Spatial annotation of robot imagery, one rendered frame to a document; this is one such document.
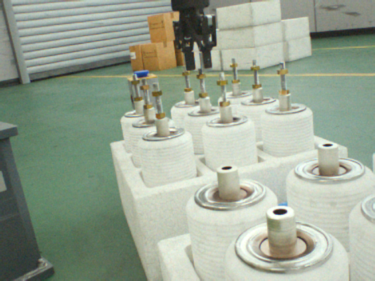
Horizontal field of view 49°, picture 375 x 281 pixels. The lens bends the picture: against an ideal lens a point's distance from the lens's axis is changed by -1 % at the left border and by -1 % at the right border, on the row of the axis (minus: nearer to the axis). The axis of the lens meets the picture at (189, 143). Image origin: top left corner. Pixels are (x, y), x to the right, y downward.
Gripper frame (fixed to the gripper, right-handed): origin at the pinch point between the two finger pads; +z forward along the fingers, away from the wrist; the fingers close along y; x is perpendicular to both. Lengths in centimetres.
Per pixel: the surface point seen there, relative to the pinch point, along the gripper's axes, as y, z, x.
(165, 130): -10.9, 9.0, 13.7
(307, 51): 229, 26, -240
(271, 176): -20.4, 18.9, -0.6
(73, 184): 53, 35, 21
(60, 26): 541, -36, -81
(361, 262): -53, 14, 15
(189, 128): -1.7, 12.0, 4.5
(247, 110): -4.8, 10.4, -7.6
